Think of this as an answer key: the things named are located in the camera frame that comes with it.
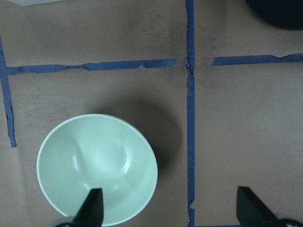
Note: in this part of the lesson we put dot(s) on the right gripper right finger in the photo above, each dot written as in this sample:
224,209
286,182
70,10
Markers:
251,211

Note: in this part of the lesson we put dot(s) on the green bowl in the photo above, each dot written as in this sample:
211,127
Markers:
97,151

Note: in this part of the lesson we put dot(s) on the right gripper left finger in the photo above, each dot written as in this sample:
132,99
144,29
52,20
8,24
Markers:
91,213

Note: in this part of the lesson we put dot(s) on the blue pot with glass lid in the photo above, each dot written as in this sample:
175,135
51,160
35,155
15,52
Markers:
287,14

